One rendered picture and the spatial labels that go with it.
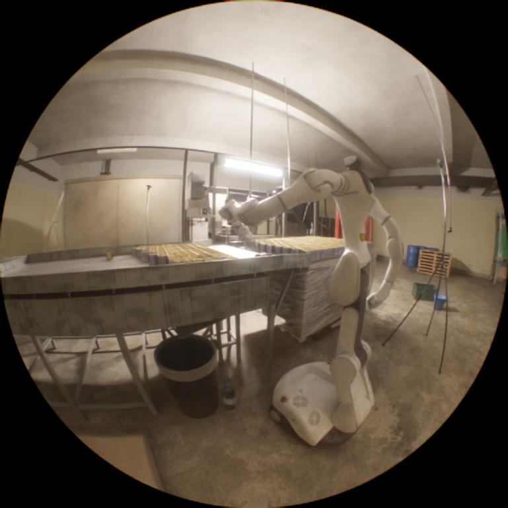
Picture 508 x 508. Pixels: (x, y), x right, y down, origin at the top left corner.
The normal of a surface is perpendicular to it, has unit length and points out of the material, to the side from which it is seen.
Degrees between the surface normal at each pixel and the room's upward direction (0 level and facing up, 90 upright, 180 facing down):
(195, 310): 90
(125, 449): 0
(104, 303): 90
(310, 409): 38
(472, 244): 90
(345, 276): 90
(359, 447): 0
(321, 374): 74
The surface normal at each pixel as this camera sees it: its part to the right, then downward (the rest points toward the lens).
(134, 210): 0.52, 0.14
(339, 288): -0.80, 0.08
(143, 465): 0.01, -0.99
